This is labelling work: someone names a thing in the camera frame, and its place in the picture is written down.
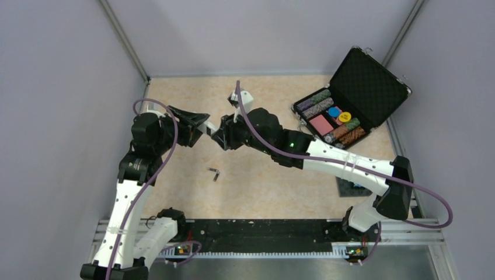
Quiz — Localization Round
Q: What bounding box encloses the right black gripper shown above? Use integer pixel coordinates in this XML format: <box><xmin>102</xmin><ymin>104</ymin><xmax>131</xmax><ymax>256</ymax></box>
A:
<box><xmin>212</xmin><ymin>108</ymin><xmax>274</xmax><ymax>156</ymax></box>

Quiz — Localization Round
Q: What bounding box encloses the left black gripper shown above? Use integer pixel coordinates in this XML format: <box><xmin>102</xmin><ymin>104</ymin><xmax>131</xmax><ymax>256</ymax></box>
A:
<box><xmin>154</xmin><ymin>104</ymin><xmax>210</xmax><ymax>154</ymax></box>

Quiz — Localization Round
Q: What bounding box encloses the white remote control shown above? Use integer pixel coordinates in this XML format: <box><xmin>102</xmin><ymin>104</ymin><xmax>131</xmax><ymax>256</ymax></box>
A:
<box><xmin>202</xmin><ymin>121</ymin><xmax>218</xmax><ymax>136</ymax></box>

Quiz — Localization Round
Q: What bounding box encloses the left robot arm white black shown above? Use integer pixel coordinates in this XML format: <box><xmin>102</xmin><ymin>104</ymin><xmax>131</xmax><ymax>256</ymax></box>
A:
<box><xmin>80</xmin><ymin>107</ymin><xmax>210</xmax><ymax>279</ymax></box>

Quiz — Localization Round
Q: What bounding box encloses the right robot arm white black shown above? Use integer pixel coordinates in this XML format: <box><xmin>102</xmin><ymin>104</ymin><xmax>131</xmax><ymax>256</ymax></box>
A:
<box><xmin>206</xmin><ymin>108</ymin><xmax>412</xmax><ymax>240</ymax></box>

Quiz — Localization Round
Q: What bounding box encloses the pink card deck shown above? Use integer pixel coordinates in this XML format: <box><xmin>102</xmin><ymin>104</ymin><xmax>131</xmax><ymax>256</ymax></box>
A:
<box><xmin>309</xmin><ymin>115</ymin><xmax>334</xmax><ymax>136</ymax></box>

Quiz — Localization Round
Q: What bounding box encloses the blue round chip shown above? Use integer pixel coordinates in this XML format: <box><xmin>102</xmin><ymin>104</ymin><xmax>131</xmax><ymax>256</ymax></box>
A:
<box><xmin>327</xmin><ymin>107</ymin><xmax>342</xmax><ymax>118</ymax></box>

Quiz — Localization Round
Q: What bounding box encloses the yellow round chip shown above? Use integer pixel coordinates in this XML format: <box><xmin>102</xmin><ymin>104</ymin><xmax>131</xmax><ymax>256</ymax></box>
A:
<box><xmin>338</xmin><ymin>111</ymin><xmax>352</xmax><ymax>123</ymax></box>

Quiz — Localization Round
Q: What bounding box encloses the black poker chip case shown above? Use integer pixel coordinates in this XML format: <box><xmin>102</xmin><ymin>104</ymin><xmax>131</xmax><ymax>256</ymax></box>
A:
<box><xmin>291</xmin><ymin>46</ymin><xmax>412</xmax><ymax>149</ymax></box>

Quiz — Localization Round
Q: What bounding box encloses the black mounting rail base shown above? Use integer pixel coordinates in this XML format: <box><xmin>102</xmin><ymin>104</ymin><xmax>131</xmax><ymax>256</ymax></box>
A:
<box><xmin>177</xmin><ymin>219</ymin><xmax>378</xmax><ymax>255</ymax></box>

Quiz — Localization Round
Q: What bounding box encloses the black studded base plate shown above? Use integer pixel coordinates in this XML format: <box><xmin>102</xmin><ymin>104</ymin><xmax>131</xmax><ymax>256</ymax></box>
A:
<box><xmin>336</xmin><ymin>177</ymin><xmax>372</xmax><ymax>197</ymax></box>

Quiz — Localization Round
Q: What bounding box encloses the aluminium frame rail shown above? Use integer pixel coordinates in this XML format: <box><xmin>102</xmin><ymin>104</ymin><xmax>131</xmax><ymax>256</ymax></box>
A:
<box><xmin>92</xmin><ymin>218</ymin><xmax>445</xmax><ymax>260</ymax></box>

